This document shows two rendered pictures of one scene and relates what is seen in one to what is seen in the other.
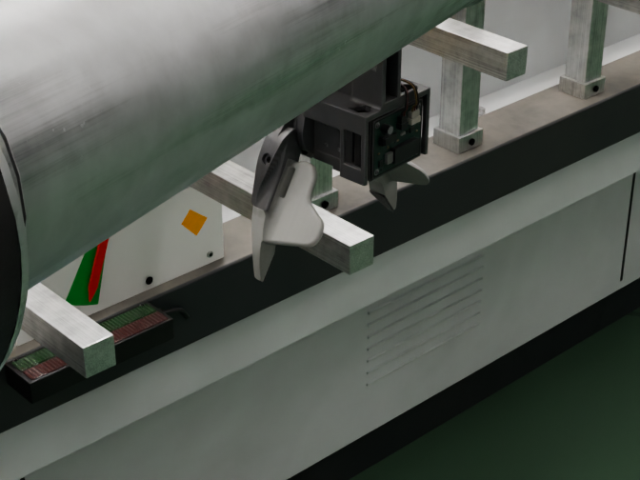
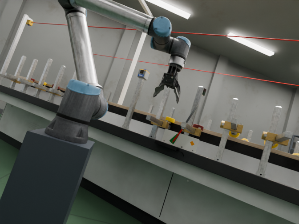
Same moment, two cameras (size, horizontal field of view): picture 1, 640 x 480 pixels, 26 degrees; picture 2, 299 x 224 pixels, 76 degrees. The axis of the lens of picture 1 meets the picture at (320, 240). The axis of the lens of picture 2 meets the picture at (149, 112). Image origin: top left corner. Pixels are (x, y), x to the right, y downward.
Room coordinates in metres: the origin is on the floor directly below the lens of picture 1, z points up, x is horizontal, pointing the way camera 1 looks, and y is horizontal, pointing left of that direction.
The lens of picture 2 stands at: (0.47, -0.98, 0.75)
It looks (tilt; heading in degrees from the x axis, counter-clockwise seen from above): 5 degrees up; 68
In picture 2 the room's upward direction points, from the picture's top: 18 degrees clockwise
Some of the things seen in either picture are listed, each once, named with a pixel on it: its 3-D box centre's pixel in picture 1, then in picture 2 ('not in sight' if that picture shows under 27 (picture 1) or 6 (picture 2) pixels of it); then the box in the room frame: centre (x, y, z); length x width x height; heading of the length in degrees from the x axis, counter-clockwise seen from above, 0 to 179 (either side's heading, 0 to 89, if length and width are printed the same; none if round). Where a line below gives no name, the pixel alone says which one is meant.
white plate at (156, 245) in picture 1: (123, 257); (179, 140); (1.22, 0.20, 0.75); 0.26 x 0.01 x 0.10; 132
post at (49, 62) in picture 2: not in sight; (42, 78); (0.08, 1.49, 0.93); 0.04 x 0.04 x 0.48; 42
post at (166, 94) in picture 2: not in sight; (159, 115); (1.09, 0.38, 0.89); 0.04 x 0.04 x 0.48; 42
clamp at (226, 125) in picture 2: not in sight; (231, 126); (1.44, -0.01, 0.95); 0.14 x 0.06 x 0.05; 132
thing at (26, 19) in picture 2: not in sight; (15, 50); (-0.43, 2.12, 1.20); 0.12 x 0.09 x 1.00; 42
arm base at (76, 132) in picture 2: not in sight; (70, 126); (0.49, -0.01, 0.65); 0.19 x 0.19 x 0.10
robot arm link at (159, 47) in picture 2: not in sight; (162, 42); (0.80, 0.02, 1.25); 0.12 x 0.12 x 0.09; 65
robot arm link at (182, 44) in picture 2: not in sight; (180, 49); (0.91, -0.02, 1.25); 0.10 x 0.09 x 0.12; 155
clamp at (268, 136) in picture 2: not in sight; (274, 138); (1.61, -0.19, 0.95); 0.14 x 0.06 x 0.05; 132
